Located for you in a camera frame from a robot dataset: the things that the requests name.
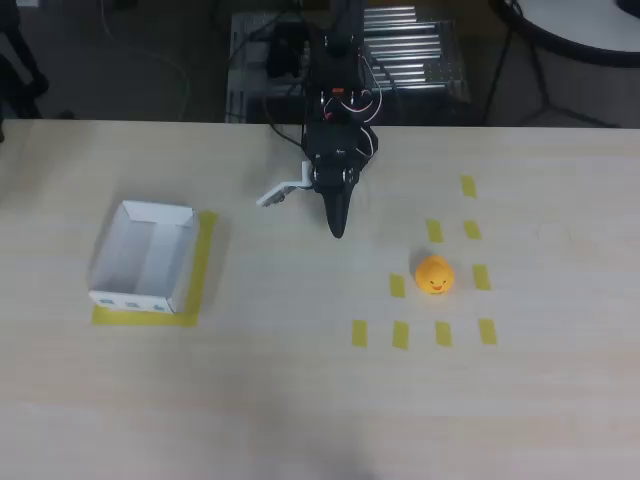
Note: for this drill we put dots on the yellow rubber duck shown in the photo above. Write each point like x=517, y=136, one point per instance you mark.
x=435, y=275

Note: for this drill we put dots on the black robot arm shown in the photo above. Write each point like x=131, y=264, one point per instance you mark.
x=340, y=65

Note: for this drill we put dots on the white cardboard box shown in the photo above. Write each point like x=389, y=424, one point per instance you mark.
x=145, y=255

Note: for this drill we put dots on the short yellow tape mark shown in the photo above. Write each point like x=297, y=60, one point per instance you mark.
x=435, y=231
x=481, y=277
x=472, y=230
x=468, y=186

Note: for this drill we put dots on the black power adapter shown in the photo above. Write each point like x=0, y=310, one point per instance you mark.
x=285, y=50

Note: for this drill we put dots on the long yellow tape strip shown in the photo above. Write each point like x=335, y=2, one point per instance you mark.
x=140, y=319
x=202, y=260

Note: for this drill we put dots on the round white table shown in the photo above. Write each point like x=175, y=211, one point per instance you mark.
x=580, y=25

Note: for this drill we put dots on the white gripper camera mount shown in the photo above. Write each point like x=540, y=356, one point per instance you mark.
x=280, y=192

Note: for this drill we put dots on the aluminium roller frame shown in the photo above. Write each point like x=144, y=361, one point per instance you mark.
x=415, y=60

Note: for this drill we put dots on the black table leg frame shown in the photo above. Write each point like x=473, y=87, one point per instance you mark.
x=547, y=95

